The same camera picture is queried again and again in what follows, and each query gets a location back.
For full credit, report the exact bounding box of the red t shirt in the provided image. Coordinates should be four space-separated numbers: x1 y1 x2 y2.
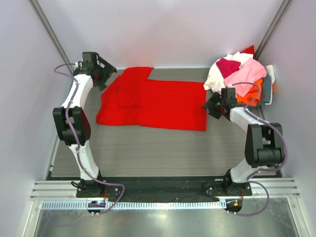
96 67 207 131

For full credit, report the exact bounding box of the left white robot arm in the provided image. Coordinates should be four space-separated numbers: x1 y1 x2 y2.
52 52 117 198

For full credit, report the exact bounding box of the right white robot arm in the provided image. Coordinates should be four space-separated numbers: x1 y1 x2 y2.
203 87 285 197

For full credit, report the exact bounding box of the pink t shirt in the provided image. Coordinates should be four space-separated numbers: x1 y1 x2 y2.
224 58 267 97

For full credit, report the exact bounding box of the orange t shirt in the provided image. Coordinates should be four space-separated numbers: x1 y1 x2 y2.
237 79 275 107

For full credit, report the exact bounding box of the magenta t shirt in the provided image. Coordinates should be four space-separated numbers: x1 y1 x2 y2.
216 58 241 79

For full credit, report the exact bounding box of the left aluminium frame post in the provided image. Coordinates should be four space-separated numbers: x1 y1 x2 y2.
28 0 70 63

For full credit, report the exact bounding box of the aluminium frame post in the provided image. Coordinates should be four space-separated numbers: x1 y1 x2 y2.
254 0 293 59
28 0 70 63

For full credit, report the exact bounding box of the right aluminium frame post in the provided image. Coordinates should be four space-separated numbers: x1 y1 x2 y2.
254 0 293 59

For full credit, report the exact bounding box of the white slotted cable duct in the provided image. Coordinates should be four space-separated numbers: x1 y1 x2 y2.
41 200 226 211

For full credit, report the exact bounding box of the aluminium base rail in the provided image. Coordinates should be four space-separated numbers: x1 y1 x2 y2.
30 178 300 200

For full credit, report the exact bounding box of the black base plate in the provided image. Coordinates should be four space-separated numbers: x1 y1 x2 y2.
71 176 252 203

